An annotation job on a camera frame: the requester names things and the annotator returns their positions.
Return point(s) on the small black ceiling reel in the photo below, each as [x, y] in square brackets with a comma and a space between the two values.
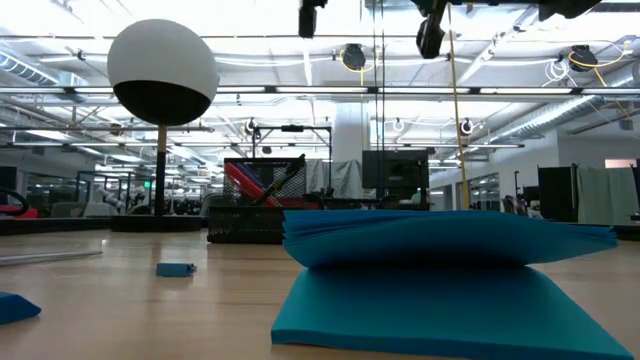
[250, 127]
[466, 127]

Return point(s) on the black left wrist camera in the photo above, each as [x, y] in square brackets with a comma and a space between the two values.
[309, 22]

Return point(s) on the purple pen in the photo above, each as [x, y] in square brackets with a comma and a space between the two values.
[252, 175]

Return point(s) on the small blue block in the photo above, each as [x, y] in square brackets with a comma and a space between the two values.
[174, 270]

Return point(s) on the white globe lamp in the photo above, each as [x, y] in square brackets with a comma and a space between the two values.
[162, 65]

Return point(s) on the blue eraser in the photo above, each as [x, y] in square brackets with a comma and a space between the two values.
[15, 307]

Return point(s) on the black table frame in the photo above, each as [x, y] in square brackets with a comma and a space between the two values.
[50, 226]

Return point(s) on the black frame rig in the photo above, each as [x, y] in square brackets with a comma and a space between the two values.
[292, 128]

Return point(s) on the blue sticky note pad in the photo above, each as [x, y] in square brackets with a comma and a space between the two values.
[425, 310]

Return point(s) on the grey-green curtain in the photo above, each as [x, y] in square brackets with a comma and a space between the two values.
[607, 195]

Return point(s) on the grey cloth cover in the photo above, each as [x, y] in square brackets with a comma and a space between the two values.
[345, 180]

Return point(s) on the black mesh desk organizer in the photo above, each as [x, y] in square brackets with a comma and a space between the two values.
[245, 227]

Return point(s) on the red black equipment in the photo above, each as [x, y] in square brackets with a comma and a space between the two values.
[15, 212]

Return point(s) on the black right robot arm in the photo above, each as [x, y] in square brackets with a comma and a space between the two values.
[570, 7]

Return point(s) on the black monitor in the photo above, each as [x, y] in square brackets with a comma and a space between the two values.
[395, 170]

